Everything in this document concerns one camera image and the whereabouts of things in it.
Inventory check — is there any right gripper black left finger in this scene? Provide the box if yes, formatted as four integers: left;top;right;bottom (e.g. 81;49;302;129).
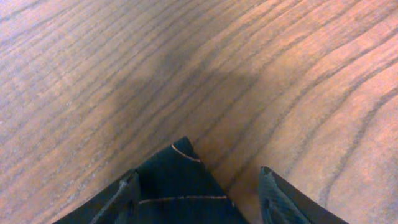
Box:
90;170;140;224

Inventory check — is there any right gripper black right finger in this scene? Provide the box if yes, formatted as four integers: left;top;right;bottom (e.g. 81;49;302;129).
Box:
258;166;347;224

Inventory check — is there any black orange patterned jersey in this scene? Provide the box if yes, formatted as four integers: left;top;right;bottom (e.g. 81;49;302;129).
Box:
59;137;246;223

